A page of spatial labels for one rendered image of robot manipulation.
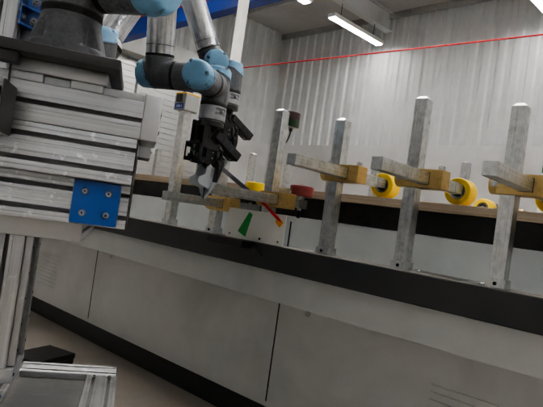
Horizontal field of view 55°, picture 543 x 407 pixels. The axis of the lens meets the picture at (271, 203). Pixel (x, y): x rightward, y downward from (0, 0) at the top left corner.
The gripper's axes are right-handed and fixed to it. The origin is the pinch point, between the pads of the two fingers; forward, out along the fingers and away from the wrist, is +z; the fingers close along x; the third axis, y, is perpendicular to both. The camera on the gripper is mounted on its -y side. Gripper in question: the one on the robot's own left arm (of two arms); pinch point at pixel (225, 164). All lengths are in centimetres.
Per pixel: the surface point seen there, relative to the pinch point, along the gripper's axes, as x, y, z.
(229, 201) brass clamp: 2.0, -2.2, 12.6
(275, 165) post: 19.8, -5.7, -0.6
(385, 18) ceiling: -491, -691, -380
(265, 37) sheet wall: -783, -637, -376
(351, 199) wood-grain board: 34.7, -27.8, 7.0
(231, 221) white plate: 4.1, -2.4, 19.5
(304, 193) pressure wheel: 23.9, -16.1, 7.0
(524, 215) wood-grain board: 89, -34, 7
